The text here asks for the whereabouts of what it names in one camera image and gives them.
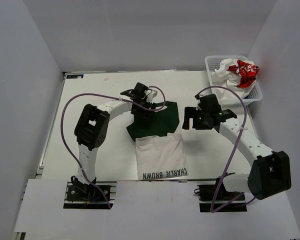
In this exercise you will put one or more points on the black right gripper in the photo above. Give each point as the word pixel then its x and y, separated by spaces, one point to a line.
pixel 191 112

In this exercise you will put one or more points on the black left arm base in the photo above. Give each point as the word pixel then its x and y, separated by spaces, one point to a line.
pixel 82 196

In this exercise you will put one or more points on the blue table label sticker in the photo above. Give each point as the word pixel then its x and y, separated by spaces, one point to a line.
pixel 74 76

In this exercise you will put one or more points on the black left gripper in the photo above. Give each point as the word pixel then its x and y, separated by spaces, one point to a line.
pixel 144 115

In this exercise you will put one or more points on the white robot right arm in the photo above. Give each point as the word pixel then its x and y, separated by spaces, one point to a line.
pixel 270 171

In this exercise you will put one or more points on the white green Charlie Brown t-shirt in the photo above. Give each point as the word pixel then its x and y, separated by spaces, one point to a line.
pixel 159 146

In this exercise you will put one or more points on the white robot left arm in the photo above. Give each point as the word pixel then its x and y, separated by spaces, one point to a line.
pixel 92 126

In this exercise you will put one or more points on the white red print t-shirt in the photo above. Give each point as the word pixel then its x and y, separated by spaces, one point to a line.
pixel 236 75

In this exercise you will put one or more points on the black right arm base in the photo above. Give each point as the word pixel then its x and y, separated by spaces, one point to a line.
pixel 205 191

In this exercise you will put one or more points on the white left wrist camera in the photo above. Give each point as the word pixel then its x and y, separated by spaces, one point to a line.
pixel 150 95

